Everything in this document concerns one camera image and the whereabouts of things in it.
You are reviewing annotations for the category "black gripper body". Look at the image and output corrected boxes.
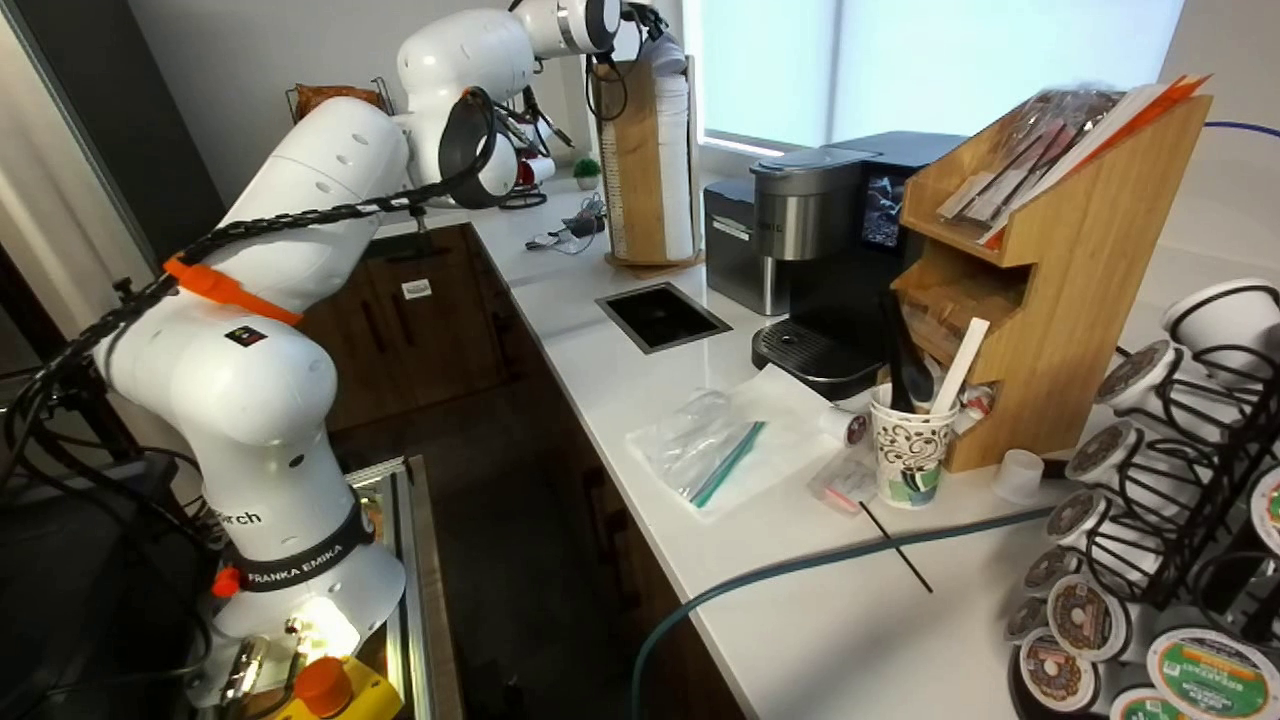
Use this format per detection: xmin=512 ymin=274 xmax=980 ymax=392
xmin=610 ymin=0 xmax=675 ymax=66

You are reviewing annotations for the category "white lid stack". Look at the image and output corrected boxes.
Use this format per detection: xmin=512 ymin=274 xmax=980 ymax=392
xmin=635 ymin=37 xmax=700 ymax=266

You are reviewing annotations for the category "wooden lid stand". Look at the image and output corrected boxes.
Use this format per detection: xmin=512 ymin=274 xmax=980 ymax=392
xmin=592 ymin=54 xmax=700 ymax=269

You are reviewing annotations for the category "brown lid coffee pod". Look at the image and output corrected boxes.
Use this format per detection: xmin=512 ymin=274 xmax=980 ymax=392
xmin=998 ymin=593 xmax=1054 ymax=654
xmin=1059 ymin=422 xmax=1144 ymax=494
xmin=1041 ymin=484 xmax=1117 ymax=552
xmin=1091 ymin=338 xmax=1189 ymax=416
xmin=1012 ymin=630 xmax=1108 ymax=720
xmin=1044 ymin=574 xmax=1135 ymax=668
xmin=1020 ymin=539 xmax=1089 ymax=599

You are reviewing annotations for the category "green lid coffee pod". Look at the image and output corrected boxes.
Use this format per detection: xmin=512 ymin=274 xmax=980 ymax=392
xmin=1243 ymin=464 xmax=1280 ymax=560
xmin=1139 ymin=623 xmax=1280 ymax=720
xmin=1102 ymin=686 xmax=1189 ymax=720

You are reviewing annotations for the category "red white cup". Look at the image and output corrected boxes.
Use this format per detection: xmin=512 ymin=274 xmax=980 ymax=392
xmin=512 ymin=152 xmax=563 ymax=194

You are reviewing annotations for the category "stainless steel bin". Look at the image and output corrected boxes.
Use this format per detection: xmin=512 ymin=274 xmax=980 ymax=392
xmin=700 ymin=175 xmax=780 ymax=321

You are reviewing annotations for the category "steel framed counter chute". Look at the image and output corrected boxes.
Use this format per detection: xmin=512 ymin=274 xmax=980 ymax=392
xmin=592 ymin=281 xmax=735 ymax=362

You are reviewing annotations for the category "brown bag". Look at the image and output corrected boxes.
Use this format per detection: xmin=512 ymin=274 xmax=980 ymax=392
xmin=283 ymin=82 xmax=391 ymax=125

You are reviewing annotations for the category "black silver coffee machine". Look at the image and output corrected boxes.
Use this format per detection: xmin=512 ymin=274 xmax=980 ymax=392
xmin=746 ymin=130 xmax=967 ymax=406

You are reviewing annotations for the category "dark wooden cabinet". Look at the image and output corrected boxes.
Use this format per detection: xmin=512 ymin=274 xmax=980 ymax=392
xmin=288 ymin=220 xmax=750 ymax=720

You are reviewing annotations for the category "clear zip bag green seal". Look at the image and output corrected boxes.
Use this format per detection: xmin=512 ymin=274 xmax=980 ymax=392
xmin=621 ymin=366 xmax=853 ymax=523

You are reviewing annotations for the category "black stirrers bundle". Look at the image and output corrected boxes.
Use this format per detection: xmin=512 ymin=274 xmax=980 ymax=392
xmin=884 ymin=293 xmax=940 ymax=416

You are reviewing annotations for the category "white stir stick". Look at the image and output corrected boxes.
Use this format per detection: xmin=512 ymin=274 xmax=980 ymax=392
xmin=927 ymin=312 xmax=995 ymax=422

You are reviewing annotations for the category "small clear packet bag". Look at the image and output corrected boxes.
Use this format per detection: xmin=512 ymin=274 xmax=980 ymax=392
xmin=807 ymin=447 xmax=884 ymax=520

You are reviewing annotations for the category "orange white paper packet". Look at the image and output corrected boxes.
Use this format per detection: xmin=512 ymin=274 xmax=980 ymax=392
xmin=976 ymin=73 xmax=1217 ymax=249

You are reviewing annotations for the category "small creamer cup heap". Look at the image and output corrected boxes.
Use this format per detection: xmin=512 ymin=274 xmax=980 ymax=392
xmin=952 ymin=382 xmax=1002 ymax=433

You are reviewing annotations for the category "wooden condiment organizer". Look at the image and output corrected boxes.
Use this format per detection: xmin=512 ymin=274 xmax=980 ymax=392
xmin=889 ymin=87 xmax=1217 ymax=476

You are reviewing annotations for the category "patterned paper cup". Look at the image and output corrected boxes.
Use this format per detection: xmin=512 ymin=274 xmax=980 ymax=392
xmin=869 ymin=399 xmax=964 ymax=516

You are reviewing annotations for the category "thin black stir stick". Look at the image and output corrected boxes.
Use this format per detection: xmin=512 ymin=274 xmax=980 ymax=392
xmin=857 ymin=496 xmax=940 ymax=599

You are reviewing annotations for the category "white creamer cup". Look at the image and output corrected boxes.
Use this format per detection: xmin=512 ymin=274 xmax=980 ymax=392
xmin=995 ymin=444 xmax=1053 ymax=504

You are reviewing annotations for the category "metal robot cart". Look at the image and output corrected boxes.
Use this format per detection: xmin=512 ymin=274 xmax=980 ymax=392
xmin=184 ymin=454 xmax=468 ymax=720

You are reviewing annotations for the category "yellow box orange button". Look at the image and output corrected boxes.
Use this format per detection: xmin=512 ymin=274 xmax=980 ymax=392
xmin=271 ymin=654 xmax=405 ymax=720

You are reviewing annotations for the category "small gadget with wires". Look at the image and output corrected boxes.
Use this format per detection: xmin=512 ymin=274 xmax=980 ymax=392
xmin=520 ymin=198 xmax=614 ymax=255

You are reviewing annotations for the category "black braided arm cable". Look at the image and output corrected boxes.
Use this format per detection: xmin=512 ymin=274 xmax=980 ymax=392
xmin=0 ymin=174 xmax=501 ymax=538

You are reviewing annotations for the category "orange cable strap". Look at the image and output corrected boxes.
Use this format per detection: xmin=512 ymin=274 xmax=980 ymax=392
xmin=159 ymin=253 xmax=307 ymax=331

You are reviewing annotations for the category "grey green cable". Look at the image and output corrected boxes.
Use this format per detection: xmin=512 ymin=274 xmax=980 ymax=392
xmin=624 ymin=500 xmax=1059 ymax=720

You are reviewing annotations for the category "blue cable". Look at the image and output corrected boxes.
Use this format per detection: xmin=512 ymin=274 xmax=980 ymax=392
xmin=1204 ymin=118 xmax=1280 ymax=145

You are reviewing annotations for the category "black wire pod carousel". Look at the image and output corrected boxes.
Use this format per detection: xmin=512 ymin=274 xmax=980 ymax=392
xmin=1002 ymin=278 xmax=1280 ymax=720

